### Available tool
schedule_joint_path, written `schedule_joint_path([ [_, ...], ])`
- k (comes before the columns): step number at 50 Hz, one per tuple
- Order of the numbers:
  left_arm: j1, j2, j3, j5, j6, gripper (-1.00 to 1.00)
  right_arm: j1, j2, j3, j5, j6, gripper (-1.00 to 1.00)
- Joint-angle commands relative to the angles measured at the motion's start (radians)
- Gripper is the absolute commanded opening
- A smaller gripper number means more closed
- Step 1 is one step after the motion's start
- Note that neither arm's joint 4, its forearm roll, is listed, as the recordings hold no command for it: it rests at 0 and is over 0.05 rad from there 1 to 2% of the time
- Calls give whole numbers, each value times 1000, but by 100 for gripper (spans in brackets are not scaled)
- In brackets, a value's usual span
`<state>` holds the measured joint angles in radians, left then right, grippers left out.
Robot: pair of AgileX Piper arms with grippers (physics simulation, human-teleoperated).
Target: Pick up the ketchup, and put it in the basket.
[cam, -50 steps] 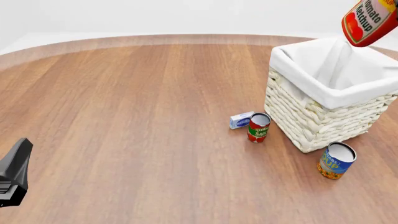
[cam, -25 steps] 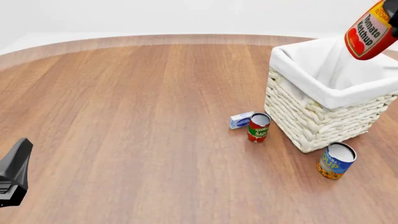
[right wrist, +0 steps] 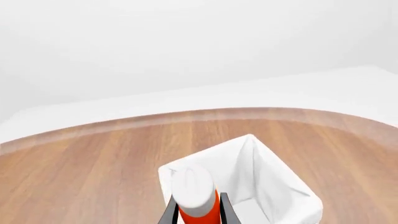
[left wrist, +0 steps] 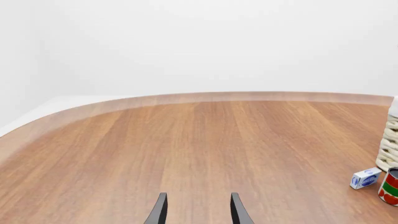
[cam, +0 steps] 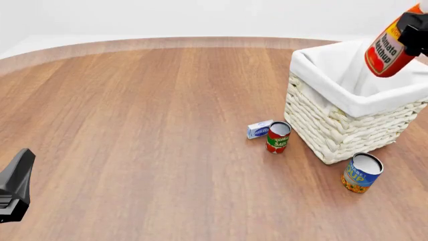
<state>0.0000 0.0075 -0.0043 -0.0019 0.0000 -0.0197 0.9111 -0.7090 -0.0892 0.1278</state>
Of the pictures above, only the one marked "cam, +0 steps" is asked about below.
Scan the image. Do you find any red tomato sauce can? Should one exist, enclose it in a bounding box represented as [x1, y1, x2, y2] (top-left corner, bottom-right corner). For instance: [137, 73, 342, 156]
[265, 120, 292, 155]

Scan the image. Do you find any blue alphabet soup can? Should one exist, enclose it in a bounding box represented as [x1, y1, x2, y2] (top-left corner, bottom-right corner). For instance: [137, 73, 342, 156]
[340, 151, 385, 195]

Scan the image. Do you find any small blue white box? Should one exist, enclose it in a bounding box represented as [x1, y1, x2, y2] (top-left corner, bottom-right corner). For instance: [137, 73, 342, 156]
[246, 118, 275, 141]

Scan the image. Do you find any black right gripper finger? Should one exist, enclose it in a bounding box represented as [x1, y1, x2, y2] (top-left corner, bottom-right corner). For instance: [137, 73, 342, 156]
[401, 11, 428, 26]
[398, 24, 428, 58]

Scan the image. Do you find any white cloth basket liner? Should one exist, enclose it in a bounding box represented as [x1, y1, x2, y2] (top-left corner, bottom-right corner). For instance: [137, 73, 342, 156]
[290, 37, 428, 118]

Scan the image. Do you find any white wicker basket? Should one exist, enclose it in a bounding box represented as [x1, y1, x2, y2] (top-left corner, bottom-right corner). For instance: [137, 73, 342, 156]
[283, 37, 428, 166]

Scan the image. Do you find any red tomato ketchup bottle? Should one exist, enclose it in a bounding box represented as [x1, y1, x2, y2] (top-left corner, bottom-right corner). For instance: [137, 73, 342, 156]
[364, 2, 423, 78]

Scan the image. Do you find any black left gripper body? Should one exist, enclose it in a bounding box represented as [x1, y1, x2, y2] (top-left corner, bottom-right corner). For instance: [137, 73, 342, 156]
[0, 189, 31, 224]

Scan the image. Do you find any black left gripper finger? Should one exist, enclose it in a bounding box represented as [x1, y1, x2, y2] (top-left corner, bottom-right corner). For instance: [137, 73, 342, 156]
[0, 147, 36, 202]

